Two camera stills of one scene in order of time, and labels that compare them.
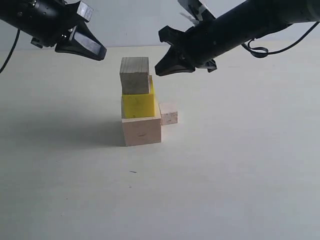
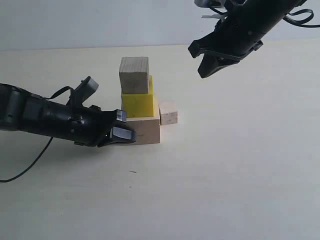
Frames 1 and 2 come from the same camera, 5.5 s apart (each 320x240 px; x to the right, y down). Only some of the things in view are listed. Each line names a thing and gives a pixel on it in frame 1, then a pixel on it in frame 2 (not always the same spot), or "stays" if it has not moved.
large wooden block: x=141 y=130 stays
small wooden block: x=169 y=113 stays
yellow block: x=139 y=105 stays
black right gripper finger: x=171 y=63 -> x=212 y=62
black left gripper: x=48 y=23 -> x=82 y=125
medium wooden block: x=134 y=74 stays
